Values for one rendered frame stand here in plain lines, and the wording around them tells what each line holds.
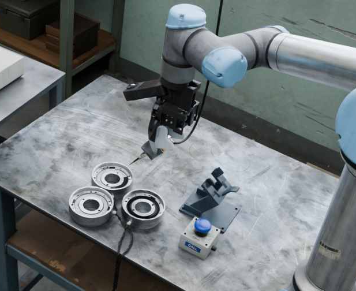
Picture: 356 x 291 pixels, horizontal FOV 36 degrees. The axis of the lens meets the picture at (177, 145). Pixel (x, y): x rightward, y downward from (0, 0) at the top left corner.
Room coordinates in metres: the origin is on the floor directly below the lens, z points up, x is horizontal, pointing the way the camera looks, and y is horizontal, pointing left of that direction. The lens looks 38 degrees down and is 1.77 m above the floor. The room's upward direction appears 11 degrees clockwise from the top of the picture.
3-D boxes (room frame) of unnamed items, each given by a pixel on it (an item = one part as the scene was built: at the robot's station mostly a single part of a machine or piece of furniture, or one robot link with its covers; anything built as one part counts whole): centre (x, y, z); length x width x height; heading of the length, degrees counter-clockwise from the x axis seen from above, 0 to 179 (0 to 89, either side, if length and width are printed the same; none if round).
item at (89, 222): (0.91, 0.18, 0.82); 0.10 x 0.10 x 0.04
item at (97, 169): (1.01, 0.15, 0.82); 0.10 x 0.10 x 0.04
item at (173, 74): (1.00, 0.03, 1.19); 0.08 x 0.08 x 0.05
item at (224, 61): (0.93, -0.05, 1.27); 0.11 x 0.11 x 0.08; 43
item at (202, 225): (0.87, -0.09, 0.85); 0.04 x 0.04 x 0.05
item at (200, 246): (0.87, -0.10, 0.82); 0.08 x 0.07 x 0.05; 68
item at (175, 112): (0.99, 0.02, 1.11); 0.09 x 0.08 x 0.12; 68
